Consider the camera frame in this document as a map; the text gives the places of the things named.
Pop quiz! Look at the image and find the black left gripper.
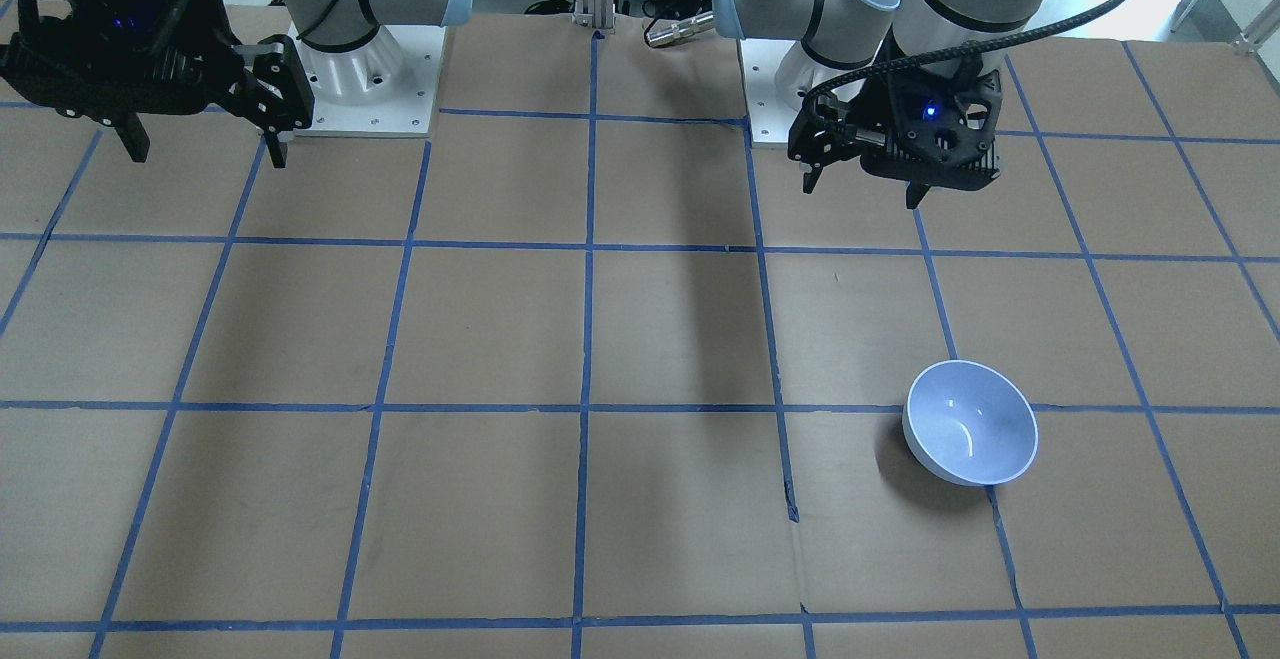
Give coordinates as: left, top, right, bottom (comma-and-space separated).
788, 56, 1004, 211

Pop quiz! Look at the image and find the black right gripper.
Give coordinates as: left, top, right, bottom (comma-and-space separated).
3, 0, 315, 170

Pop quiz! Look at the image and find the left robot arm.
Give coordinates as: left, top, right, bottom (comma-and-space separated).
712, 0, 1043, 209

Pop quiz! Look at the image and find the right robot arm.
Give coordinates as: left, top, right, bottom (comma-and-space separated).
3, 0, 472, 168

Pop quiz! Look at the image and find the blue bowl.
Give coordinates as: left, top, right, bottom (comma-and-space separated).
902, 360, 1041, 488

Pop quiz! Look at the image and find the silver metal cylinder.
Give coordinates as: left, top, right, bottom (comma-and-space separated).
643, 12, 716, 49

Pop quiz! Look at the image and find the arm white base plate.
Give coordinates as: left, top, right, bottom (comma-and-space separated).
298, 26, 449, 138
739, 38, 812, 148

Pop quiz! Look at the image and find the black corrugated cable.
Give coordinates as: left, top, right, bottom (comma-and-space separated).
806, 0, 1147, 110

